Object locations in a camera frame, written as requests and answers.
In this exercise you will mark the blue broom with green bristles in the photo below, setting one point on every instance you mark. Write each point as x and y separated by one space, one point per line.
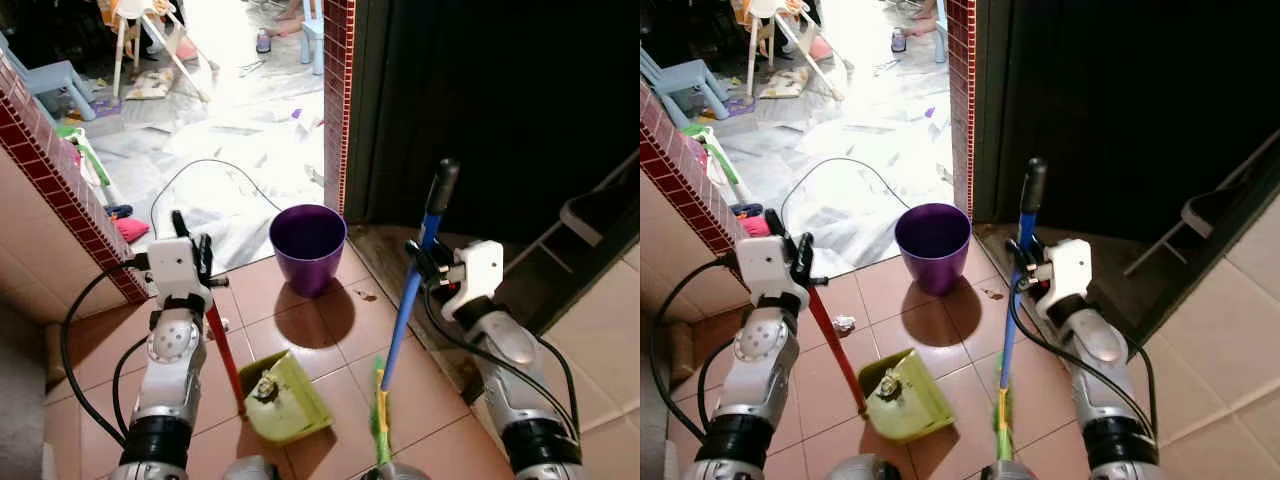
408 300
1012 330

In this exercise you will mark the yellowish paper trash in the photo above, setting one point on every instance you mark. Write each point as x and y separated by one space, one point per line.
265 388
886 386

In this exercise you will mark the patterned floor mat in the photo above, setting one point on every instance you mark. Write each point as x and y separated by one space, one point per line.
150 84
785 84

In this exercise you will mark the pink plastic item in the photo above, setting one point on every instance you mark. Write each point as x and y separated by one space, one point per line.
754 226
132 230

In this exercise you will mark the purple plastic bucket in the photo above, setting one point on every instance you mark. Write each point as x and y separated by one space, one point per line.
932 250
308 250

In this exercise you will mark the green and white mop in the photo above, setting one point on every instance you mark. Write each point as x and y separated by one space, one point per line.
88 160
715 160

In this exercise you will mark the light blue plastic chair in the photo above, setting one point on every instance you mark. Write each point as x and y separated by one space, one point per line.
50 78
690 80

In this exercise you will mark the grey right robot leg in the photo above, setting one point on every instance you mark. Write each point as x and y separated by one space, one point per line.
1005 472
395 472

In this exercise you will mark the small purple bottle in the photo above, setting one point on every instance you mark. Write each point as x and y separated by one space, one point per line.
264 42
898 40

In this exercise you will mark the white high chair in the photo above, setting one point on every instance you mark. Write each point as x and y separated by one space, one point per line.
150 20
785 20

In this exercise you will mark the light blue plastic stool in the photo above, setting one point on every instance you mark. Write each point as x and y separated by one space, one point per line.
312 35
942 30

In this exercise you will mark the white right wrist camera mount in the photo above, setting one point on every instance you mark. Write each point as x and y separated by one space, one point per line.
478 270
1070 270

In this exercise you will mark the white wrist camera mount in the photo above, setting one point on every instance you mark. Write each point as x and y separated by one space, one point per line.
765 272
478 270
1070 270
177 270

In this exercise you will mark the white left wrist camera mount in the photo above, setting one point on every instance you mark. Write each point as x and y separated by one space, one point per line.
765 272
177 270

